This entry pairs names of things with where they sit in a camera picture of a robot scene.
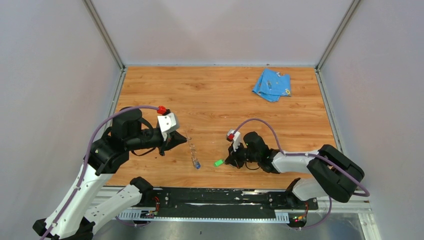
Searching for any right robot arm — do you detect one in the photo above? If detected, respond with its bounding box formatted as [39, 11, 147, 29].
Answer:
[224, 129, 365, 209]

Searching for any white slotted cable duct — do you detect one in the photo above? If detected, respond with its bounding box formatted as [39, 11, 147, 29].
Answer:
[81, 210, 290, 223]

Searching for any key with green tag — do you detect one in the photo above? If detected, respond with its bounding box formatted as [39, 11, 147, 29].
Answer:
[214, 159, 225, 167]

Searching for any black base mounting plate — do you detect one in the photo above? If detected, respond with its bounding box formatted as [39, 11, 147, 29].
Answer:
[134, 187, 318, 220]

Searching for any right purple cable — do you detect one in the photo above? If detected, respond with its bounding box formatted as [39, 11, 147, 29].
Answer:
[226, 118, 371, 231]

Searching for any folded blue cloth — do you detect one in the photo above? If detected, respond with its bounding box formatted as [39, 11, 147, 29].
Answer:
[252, 68, 292, 103]

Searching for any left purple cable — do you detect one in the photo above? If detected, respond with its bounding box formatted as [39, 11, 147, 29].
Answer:
[39, 105, 167, 240]

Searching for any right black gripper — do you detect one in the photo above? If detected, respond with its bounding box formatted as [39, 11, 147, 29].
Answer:
[225, 140, 261, 169]

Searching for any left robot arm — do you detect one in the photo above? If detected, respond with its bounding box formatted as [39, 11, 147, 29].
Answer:
[33, 106, 187, 240]

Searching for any purple cable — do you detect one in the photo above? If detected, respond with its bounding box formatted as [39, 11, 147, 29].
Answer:
[226, 118, 371, 231]
[39, 105, 167, 240]

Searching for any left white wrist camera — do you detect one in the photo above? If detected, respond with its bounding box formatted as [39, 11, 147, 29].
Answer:
[157, 112, 180, 142]

